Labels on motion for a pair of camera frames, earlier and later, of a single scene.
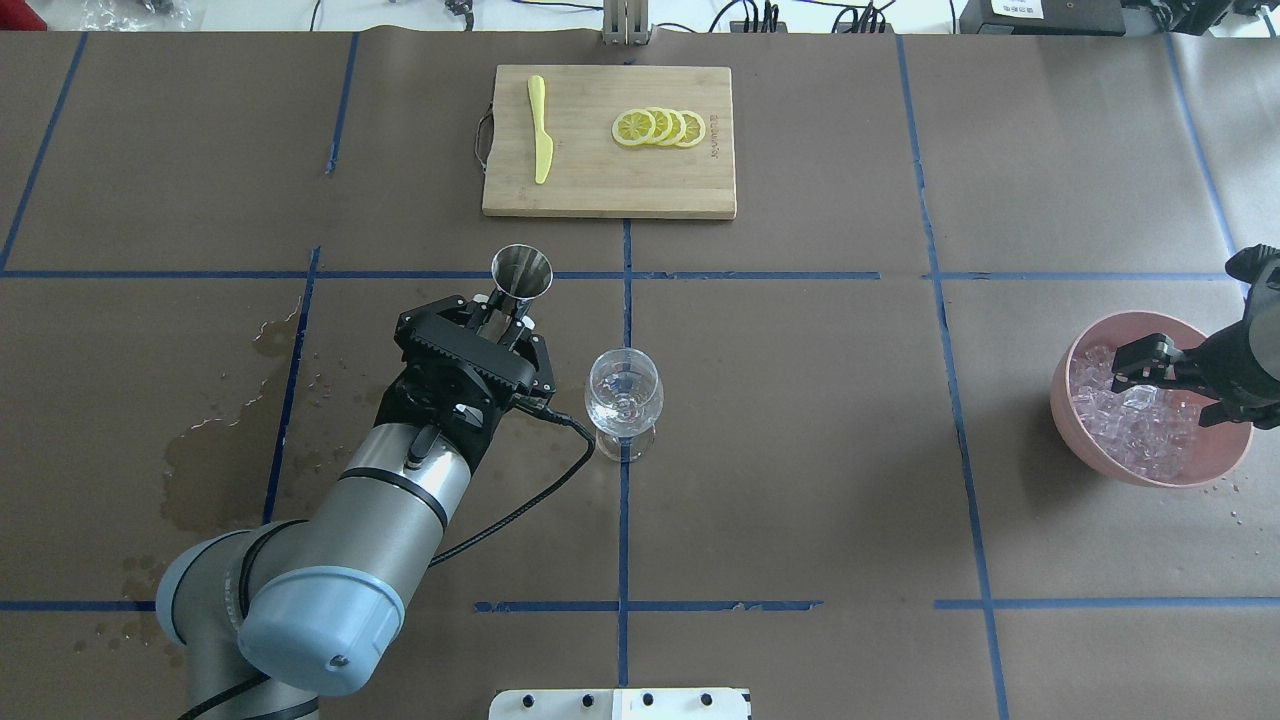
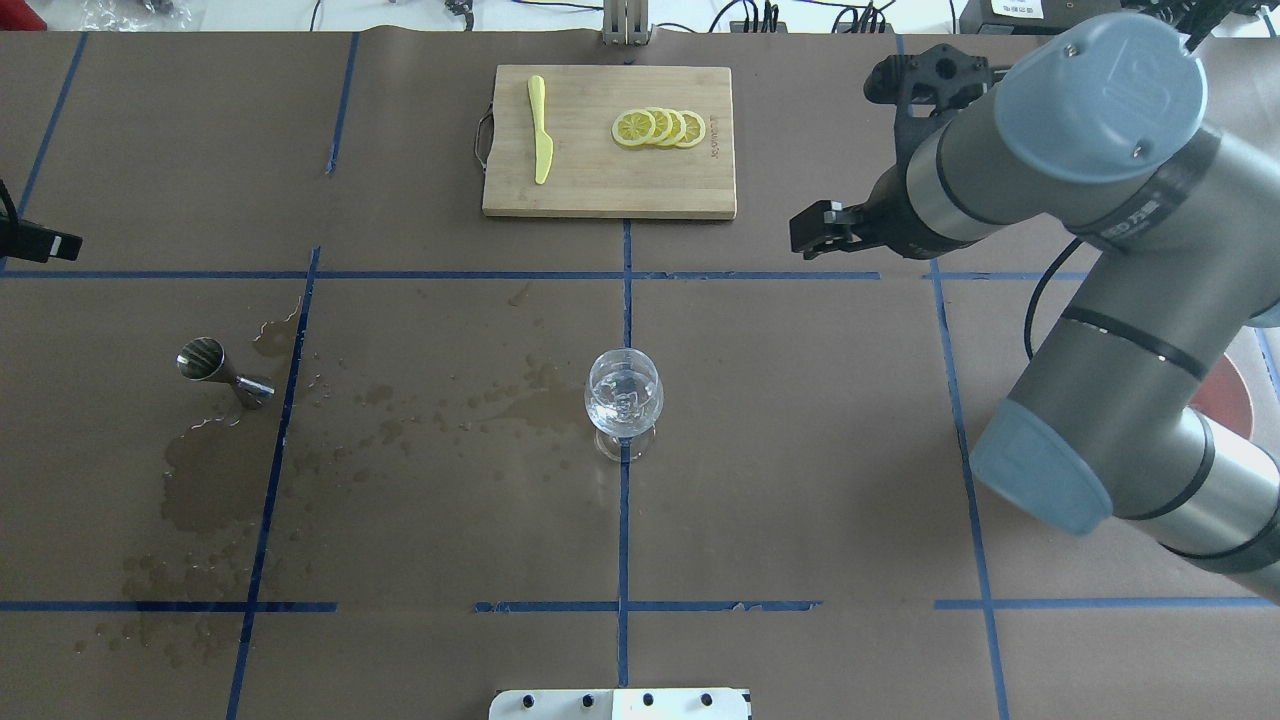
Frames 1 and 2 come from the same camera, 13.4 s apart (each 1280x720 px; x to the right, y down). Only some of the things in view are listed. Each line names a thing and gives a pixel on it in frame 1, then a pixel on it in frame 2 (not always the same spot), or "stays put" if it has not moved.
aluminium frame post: (626, 23) stays put
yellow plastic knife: (544, 145) stays put
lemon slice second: (664, 126) stays put
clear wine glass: (624, 397) stays put
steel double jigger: (520, 273) → (202, 358)
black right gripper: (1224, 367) → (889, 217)
